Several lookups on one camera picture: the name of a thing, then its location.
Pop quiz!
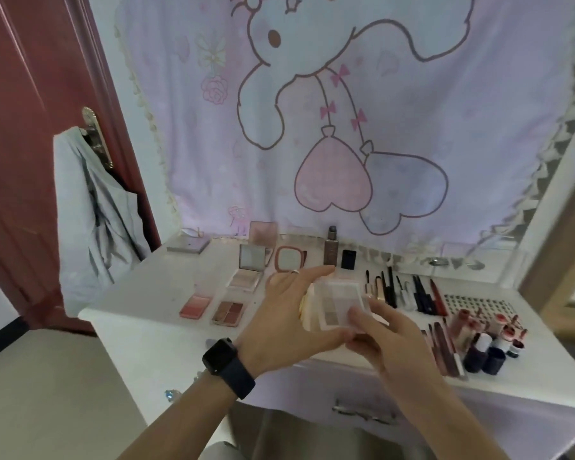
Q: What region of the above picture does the purple drawer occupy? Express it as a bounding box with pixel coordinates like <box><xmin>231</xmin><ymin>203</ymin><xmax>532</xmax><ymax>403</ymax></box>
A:
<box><xmin>241</xmin><ymin>361</ymin><xmax>575</xmax><ymax>460</ymax></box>

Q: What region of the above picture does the person's left hand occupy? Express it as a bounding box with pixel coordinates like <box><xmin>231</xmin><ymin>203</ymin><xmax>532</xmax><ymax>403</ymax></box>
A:
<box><xmin>233</xmin><ymin>265</ymin><xmax>357</xmax><ymax>380</ymax></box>

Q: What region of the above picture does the white hanging garment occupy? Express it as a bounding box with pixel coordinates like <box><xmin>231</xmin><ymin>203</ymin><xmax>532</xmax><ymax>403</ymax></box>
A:
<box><xmin>52</xmin><ymin>126</ymin><xmax>152</xmax><ymax>317</ymax></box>

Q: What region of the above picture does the brown blush palette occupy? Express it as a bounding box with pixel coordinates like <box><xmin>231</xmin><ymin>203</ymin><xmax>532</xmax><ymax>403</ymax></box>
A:
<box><xmin>247</xmin><ymin>220</ymin><xmax>279</xmax><ymax>269</ymax></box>

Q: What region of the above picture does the short black makeup pencil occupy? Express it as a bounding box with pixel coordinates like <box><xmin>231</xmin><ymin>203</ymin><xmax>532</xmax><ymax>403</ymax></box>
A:
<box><xmin>411</xmin><ymin>275</ymin><xmax>428</xmax><ymax>314</ymax></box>

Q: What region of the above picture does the pink cartoon cloth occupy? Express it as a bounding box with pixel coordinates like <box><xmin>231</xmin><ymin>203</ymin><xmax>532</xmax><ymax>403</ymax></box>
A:
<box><xmin>114</xmin><ymin>0</ymin><xmax>575</xmax><ymax>259</ymax></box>

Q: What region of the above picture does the white dressing table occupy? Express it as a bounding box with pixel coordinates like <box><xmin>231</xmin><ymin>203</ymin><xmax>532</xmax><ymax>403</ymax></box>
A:
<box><xmin>78</xmin><ymin>0</ymin><xmax>575</xmax><ymax>456</ymax></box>

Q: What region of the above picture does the pink rounded compact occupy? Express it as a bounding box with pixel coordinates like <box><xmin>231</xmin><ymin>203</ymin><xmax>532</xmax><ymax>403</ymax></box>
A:
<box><xmin>266</xmin><ymin>245</ymin><xmax>309</xmax><ymax>288</ymax></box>

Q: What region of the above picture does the false eyelash tray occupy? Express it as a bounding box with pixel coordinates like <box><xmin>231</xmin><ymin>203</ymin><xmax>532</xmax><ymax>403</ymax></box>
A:
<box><xmin>443</xmin><ymin>294</ymin><xmax>516</xmax><ymax>317</ymax></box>

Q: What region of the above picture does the large grey square palette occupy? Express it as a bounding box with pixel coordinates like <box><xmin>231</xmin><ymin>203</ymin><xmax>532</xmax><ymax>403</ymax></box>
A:
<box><xmin>166</xmin><ymin>236</ymin><xmax>211</xmax><ymax>254</ymax></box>

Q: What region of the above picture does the silver square palette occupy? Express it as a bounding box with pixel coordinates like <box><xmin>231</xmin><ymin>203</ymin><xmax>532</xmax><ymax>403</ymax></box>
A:
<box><xmin>210</xmin><ymin>300</ymin><xmax>245</xmax><ymax>327</ymax></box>

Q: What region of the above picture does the red makeup pencil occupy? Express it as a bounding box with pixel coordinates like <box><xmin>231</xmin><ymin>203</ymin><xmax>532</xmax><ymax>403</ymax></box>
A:
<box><xmin>429</xmin><ymin>278</ymin><xmax>449</xmax><ymax>318</ymax></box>

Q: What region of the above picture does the red applicator wand silver cap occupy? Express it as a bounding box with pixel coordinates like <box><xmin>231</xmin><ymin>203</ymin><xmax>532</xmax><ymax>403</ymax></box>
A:
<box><xmin>443</xmin><ymin>318</ymin><xmax>468</xmax><ymax>381</ymax></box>

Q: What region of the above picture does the pink concealer tube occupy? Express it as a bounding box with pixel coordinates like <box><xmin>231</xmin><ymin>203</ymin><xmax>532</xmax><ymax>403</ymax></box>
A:
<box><xmin>420</xmin><ymin>329</ymin><xmax>441</xmax><ymax>369</ymax></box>

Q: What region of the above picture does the beige tube black cap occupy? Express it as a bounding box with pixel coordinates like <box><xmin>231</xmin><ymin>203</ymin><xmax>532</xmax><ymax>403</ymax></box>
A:
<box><xmin>459</xmin><ymin>318</ymin><xmax>495</xmax><ymax>353</ymax></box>

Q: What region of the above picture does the wooden bed frame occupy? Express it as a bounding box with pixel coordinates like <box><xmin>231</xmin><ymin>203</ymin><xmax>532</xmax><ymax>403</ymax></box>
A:
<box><xmin>519</xmin><ymin>153</ymin><xmax>575</xmax><ymax>341</ymax></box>

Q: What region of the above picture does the dark square foundation bottle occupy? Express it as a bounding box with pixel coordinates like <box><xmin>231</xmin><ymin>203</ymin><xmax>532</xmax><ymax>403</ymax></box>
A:
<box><xmin>323</xmin><ymin>226</ymin><xmax>340</xmax><ymax>265</ymax></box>

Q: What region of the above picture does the dark red wooden door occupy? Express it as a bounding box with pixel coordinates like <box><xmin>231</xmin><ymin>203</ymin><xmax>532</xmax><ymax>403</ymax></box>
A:
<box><xmin>0</xmin><ymin>0</ymin><xmax>162</xmax><ymax>336</ymax></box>

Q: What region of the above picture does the navy cosmetic tube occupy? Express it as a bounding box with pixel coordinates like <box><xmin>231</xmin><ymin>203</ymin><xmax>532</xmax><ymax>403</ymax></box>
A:
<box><xmin>462</xmin><ymin>332</ymin><xmax>507</xmax><ymax>377</ymax></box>

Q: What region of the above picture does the person's right hand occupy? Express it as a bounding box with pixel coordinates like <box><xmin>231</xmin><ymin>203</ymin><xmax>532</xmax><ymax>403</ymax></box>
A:
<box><xmin>346</xmin><ymin>299</ymin><xmax>456</xmax><ymax>404</ymax></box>

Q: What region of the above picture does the gold door handle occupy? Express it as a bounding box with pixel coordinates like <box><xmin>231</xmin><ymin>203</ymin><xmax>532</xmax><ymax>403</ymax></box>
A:
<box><xmin>81</xmin><ymin>106</ymin><xmax>114</xmax><ymax>169</ymax></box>

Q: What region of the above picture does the silver drawer handle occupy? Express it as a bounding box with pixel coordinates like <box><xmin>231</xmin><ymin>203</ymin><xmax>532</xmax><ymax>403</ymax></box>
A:
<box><xmin>332</xmin><ymin>399</ymin><xmax>397</xmax><ymax>426</ymax></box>

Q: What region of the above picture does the pink blush compact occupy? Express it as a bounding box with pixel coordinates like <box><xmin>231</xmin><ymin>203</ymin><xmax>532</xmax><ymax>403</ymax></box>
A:
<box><xmin>178</xmin><ymin>294</ymin><xmax>213</xmax><ymax>319</ymax></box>

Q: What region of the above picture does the small grey square palette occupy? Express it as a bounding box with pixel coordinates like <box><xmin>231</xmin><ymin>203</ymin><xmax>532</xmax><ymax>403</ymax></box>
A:
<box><xmin>226</xmin><ymin>243</ymin><xmax>265</xmax><ymax>293</ymax></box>

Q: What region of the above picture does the black smartwatch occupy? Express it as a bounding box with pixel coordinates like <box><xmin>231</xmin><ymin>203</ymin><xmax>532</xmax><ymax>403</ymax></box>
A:
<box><xmin>202</xmin><ymin>337</ymin><xmax>256</xmax><ymax>402</ymax></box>

